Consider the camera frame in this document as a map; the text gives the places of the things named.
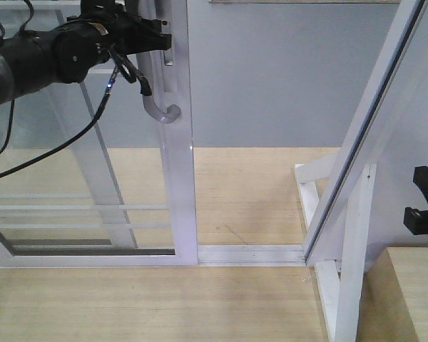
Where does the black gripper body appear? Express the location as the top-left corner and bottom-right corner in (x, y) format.
(79, 1), (143, 53)

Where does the grey curved door handle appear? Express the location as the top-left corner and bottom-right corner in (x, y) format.
(135, 0), (182, 125)

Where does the transparent sliding door white frame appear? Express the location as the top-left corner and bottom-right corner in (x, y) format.
(0, 19), (198, 268)

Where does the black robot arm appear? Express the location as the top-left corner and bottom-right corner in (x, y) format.
(0, 1), (172, 105)

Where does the grey door lock plate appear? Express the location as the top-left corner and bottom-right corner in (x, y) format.
(153, 0), (179, 93)

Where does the aluminium floor door track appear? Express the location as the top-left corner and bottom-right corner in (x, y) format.
(198, 245), (306, 267)

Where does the light wooden box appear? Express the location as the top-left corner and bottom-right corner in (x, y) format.
(366, 247), (428, 341)

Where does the white wooden support stand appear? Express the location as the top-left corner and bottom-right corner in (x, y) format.
(314, 164), (377, 341)

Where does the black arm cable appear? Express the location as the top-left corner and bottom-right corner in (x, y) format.
(0, 46), (154, 185)

